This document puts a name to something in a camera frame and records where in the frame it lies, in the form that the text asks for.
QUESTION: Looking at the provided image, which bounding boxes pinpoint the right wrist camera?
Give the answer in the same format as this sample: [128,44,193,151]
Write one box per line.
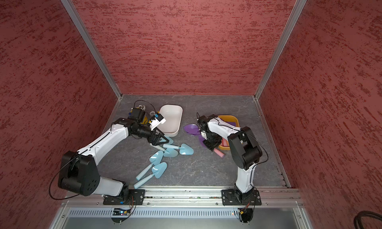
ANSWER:
[201,131,208,140]

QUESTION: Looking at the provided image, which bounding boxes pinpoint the purple shovel back upper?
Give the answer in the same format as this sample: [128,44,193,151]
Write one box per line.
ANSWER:
[183,124,201,136]

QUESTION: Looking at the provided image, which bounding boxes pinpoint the yellow cup with pens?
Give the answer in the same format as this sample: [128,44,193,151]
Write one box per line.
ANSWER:
[128,105,148,124]

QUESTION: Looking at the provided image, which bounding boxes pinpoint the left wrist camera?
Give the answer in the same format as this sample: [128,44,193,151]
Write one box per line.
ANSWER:
[149,113,166,131]

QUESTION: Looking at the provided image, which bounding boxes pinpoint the purple shovel front pink handle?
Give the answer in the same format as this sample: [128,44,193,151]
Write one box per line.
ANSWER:
[221,138,229,147]

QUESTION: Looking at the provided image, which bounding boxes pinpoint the light blue shovel back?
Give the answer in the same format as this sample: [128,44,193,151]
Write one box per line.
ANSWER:
[165,137,174,145]

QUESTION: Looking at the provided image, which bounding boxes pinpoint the white storage box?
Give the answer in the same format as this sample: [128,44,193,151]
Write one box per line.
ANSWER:
[158,105,183,137]

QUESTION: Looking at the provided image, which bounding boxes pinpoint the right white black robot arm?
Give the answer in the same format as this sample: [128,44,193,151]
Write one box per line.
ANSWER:
[197,115,263,204]

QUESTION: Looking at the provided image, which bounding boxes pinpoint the yellow storage box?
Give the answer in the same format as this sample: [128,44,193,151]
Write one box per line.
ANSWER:
[218,115,240,150]

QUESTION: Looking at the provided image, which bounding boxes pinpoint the aluminium front rail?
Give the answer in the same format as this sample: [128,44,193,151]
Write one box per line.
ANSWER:
[61,185,305,208]

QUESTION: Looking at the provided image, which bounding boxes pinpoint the light blue shovel nearest front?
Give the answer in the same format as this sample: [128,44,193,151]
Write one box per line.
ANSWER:
[134,162,168,189]

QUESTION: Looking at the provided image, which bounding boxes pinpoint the light blue shovel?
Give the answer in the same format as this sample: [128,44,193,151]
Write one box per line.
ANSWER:
[150,144,178,157]
[134,162,168,189]
[165,137,174,145]
[135,150,164,181]
[163,144,194,155]

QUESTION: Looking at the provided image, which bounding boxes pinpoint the light blue shovel right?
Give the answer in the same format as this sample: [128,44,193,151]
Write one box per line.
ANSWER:
[163,144,194,155]

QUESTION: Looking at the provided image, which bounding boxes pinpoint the black cable coil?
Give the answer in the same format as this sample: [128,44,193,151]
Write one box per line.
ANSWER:
[353,210,382,229]

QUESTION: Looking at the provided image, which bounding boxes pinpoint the purple shovel small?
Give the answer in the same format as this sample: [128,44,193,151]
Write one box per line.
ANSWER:
[225,121,237,127]

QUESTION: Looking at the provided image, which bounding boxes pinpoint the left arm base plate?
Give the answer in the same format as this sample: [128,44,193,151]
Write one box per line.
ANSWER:
[103,189,146,206]

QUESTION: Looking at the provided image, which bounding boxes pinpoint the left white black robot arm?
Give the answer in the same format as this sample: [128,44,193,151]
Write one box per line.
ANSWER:
[58,118,169,204]

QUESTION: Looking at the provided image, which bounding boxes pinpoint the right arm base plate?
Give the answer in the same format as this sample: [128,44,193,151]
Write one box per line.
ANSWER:
[221,189,262,206]

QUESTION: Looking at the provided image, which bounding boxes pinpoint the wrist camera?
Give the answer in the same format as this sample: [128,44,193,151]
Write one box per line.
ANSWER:
[149,113,166,131]
[201,131,208,140]

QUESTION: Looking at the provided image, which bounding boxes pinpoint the light blue shovel middle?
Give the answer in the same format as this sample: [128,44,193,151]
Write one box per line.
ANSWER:
[150,144,178,157]

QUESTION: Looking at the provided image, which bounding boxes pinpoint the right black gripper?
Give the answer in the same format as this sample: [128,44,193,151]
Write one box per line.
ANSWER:
[203,131,222,152]

